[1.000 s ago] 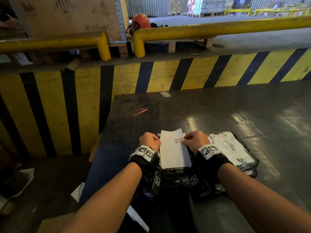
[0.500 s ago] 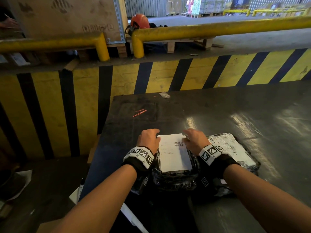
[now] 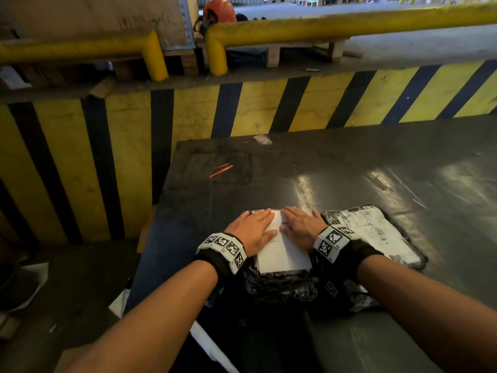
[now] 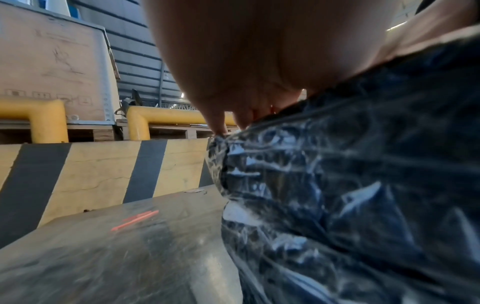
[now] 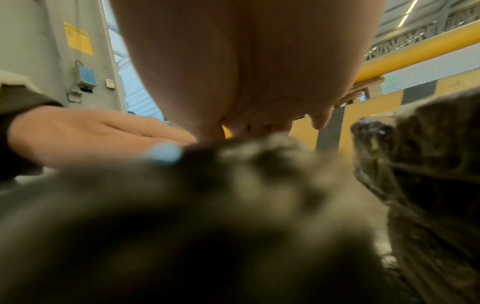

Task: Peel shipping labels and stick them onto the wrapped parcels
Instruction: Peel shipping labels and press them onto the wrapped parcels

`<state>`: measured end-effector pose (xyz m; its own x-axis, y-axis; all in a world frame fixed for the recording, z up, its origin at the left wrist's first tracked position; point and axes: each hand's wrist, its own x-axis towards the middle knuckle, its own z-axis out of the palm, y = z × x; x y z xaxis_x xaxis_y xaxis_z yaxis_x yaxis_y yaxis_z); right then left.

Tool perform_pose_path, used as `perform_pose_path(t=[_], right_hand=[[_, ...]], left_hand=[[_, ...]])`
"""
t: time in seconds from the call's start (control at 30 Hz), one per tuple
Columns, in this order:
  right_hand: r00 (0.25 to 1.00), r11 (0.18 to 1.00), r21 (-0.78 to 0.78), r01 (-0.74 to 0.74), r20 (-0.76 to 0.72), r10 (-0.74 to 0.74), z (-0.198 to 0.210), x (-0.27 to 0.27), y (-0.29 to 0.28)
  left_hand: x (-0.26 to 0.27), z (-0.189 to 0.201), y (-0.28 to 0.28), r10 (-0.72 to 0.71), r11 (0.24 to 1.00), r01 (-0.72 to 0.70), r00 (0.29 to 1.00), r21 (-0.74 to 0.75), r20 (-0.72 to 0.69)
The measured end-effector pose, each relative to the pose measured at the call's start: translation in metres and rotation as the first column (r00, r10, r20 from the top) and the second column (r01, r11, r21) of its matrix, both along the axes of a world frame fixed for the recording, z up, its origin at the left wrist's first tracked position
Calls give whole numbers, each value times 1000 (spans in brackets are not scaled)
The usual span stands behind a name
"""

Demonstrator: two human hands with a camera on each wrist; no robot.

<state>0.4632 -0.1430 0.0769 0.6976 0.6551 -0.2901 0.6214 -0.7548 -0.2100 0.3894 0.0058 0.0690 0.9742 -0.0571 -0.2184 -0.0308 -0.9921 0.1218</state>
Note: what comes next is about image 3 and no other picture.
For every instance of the clear plastic scrap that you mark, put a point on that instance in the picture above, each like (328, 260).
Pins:
(263, 140)

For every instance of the person's right forearm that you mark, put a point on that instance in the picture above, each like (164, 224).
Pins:
(427, 314)

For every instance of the wooden pallet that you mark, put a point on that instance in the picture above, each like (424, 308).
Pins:
(190, 62)
(273, 56)

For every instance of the white paper sheet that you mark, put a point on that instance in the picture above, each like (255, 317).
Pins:
(37, 275)

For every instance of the yellow black striped barrier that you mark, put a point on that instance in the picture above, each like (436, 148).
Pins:
(128, 151)

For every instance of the orange hard hat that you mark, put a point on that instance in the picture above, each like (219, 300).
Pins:
(221, 9)

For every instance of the person's left forearm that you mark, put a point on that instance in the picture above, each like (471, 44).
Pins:
(155, 326)

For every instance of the black marker wristband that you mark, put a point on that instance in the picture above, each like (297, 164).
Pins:
(223, 248)
(334, 240)

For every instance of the person's right hand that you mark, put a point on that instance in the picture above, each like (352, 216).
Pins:
(303, 229)

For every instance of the large brown plywood crate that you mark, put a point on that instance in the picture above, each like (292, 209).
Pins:
(97, 15)

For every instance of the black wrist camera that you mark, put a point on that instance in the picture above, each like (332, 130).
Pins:
(331, 289)

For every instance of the person's left hand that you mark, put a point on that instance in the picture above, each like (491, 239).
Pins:
(252, 233)

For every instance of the small wooden block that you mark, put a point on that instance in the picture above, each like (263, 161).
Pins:
(101, 87)

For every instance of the yellow pipe guardrail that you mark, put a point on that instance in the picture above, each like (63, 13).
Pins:
(349, 23)
(77, 48)

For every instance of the white printed label paper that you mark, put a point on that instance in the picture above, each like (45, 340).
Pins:
(283, 256)
(372, 233)

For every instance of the red thin strip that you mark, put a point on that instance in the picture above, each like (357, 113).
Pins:
(222, 171)
(221, 166)

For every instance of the small brown cardboard box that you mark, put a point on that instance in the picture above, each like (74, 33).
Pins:
(145, 233)

